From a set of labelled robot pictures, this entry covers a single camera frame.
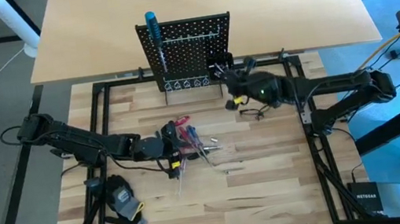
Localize black network switch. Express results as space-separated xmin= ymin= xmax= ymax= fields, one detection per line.
xmin=346 ymin=178 xmax=385 ymax=218

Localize black pegboard bin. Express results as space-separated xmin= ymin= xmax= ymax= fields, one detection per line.
xmin=204 ymin=50 xmax=238 ymax=83

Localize chrome extension bar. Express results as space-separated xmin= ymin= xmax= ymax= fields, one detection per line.
xmin=200 ymin=144 xmax=224 ymax=156

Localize yellow cable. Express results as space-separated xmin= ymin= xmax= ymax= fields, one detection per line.
xmin=348 ymin=17 xmax=400 ymax=73

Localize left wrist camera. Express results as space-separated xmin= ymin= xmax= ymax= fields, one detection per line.
xmin=165 ymin=152 xmax=186 ymax=182

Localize black metal pegboard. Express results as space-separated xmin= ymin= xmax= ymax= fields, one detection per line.
xmin=134 ymin=10 xmax=244 ymax=110

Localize straight wire tool rail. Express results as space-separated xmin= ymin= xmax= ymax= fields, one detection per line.
xmin=150 ymin=24 xmax=223 ymax=49

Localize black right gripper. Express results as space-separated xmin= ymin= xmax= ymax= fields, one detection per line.
xmin=212 ymin=53 xmax=298 ymax=118

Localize blue clear handled screwdriver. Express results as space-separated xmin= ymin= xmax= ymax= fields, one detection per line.
xmin=185 ymin=119 xmax=230 ymax=180

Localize clear safety glasses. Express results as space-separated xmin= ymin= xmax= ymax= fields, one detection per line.
xmin=238 ymin=104 xmax=273 ymax=124

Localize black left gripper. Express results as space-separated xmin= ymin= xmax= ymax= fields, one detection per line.
xmin=132 ymin=120 xmax=185 ymax=167

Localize teal black handled screwdriver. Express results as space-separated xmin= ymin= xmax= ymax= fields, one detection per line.
xmin=143 ymin=9 xmax=171 ymax=76

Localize black aluminium table frame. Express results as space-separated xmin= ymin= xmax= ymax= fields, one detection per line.
xmin=27 ymin=35 xmax=387 ymax=224

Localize light wooden desk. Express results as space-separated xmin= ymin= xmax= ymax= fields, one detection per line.
xmin=18 ymin=0 xmax=384 ymax=94

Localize white round post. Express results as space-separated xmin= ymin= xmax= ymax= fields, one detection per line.
xmin=0 ymin=0 xmax=46 ymax=64

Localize wire ring hook rail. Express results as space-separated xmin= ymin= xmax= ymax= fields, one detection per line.
xmin=162 ymin=70 xmax=213 ymax=94

